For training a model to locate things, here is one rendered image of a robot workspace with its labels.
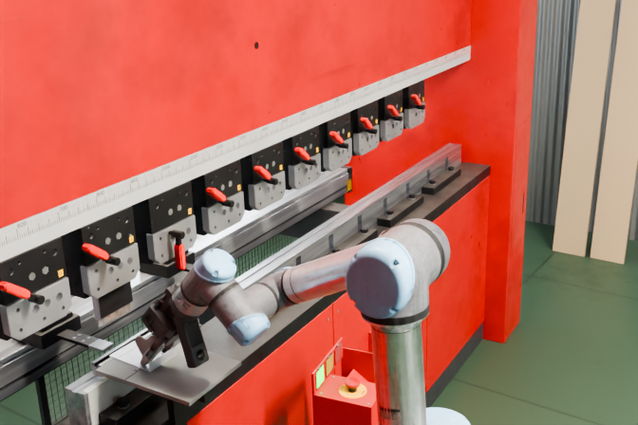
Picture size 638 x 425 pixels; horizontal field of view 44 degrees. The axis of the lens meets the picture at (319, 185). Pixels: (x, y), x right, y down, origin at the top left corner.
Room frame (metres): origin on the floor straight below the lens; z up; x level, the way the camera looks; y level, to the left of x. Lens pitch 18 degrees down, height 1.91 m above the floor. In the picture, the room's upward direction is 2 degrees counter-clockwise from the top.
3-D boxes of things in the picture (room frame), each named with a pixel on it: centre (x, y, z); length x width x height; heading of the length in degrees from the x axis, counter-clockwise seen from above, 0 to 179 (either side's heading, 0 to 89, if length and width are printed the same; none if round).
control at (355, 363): (1.79, -0.08, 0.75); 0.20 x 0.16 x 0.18; 156
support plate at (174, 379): (1.53, 0.34, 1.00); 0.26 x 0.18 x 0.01; 59
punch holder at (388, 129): (2.78, -0.24, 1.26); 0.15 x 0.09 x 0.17; 149
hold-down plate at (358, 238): (2.43, -0.10, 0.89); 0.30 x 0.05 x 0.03; 149
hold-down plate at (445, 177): (3.12, -0.51, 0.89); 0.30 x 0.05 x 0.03; 149
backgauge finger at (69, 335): (1.68, 0.61, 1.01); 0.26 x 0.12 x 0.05; 59
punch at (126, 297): (1.60, 0.47, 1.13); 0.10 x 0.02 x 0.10; 149
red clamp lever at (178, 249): (1.70, 0.33, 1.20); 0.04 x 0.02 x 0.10; 59
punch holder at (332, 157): (2.44, -0.04, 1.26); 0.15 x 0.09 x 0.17; 149
